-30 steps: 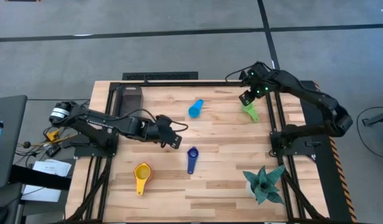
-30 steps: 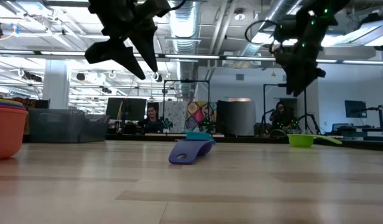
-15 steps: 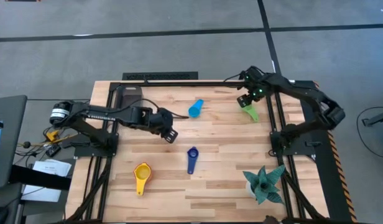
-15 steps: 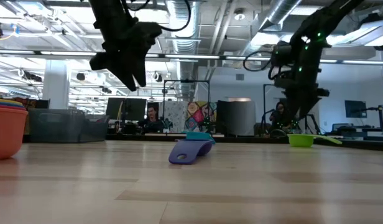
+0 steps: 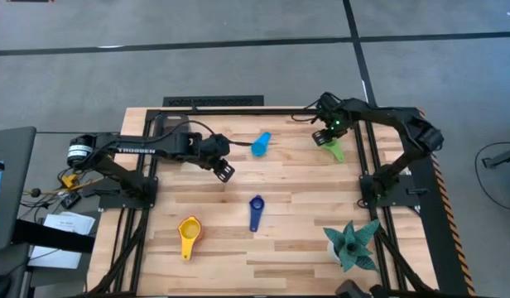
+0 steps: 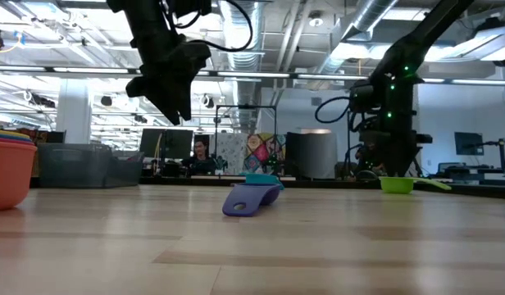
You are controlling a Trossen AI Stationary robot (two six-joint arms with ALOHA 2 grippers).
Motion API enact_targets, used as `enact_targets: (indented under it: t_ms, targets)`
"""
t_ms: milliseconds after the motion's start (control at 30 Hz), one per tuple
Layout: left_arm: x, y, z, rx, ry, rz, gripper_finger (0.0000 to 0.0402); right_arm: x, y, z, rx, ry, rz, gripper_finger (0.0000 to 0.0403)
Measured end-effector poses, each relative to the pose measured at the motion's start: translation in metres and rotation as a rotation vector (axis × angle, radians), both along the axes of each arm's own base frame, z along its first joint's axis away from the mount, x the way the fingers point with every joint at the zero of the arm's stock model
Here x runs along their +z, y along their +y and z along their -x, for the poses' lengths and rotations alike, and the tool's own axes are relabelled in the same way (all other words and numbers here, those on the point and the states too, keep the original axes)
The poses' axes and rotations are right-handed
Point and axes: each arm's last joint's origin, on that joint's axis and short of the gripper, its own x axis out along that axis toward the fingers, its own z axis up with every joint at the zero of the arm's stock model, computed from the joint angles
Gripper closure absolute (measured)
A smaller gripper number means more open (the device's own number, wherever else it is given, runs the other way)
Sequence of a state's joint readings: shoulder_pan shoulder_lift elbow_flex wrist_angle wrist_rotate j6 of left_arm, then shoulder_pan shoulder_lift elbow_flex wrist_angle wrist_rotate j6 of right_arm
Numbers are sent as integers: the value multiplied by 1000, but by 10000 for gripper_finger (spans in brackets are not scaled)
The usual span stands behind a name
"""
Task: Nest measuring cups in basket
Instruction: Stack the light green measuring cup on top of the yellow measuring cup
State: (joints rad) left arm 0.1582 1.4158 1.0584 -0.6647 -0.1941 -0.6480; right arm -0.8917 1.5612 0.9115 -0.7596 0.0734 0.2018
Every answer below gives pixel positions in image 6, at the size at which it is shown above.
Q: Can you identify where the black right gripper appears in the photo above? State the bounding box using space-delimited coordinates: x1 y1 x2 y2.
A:
357 116 434 177

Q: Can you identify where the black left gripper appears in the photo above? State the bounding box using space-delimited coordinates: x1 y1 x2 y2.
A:
125 34 213 126

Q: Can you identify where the green measuring cup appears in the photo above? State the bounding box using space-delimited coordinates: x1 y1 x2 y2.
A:
379 175 453 195

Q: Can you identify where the teal measuring cup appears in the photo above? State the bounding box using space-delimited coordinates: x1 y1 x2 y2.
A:
244 172 285 190

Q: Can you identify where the small purple measuring cup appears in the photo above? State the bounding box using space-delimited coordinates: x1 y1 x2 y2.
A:
221 183 283 218

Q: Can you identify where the orange nested measuring cup stack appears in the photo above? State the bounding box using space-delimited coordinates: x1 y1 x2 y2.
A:
0 138 39 212

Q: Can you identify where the grey plastic basket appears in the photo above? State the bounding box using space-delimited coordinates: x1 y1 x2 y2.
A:
37 143 145 189

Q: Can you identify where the person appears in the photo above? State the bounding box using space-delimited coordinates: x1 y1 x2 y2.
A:
354 141 385 175
181 138 217 176

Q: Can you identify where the black computer monitor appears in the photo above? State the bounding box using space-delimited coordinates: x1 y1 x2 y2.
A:
165 129 194 161
139 128 167 160

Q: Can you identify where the white patterned board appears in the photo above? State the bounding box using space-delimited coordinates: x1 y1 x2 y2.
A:
215 133 249 175

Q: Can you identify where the background desk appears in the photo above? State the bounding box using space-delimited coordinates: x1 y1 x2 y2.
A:
436 161 505 185

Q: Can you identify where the long ceiling light strip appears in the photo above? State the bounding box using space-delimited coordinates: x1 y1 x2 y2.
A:
0 64 505 87

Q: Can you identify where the grey cylindrical bin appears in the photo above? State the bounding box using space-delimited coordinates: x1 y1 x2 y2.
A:
285 129 339 180

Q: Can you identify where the colourful patchwork board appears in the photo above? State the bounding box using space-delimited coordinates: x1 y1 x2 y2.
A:
244 133 287 174

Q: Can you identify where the white column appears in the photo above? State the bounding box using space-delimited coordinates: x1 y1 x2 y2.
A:
55 79 93 144

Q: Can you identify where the black gantry frame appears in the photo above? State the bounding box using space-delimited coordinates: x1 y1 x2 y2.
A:
214 105 278 177

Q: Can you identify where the black wall monitor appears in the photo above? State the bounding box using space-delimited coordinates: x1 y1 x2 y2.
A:
454 131 485 157

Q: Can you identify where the silver ceiling duct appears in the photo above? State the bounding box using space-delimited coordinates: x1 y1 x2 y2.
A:
218 0 265 134
317 0 401 77

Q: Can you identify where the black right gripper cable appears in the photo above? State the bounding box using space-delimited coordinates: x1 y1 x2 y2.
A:
315 96 354 125

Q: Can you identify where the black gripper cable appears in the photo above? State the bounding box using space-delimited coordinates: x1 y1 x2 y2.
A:
315 96 354 125
170 0 254 53

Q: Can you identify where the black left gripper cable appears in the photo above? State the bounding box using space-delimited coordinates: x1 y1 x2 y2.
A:
170 0 254 53

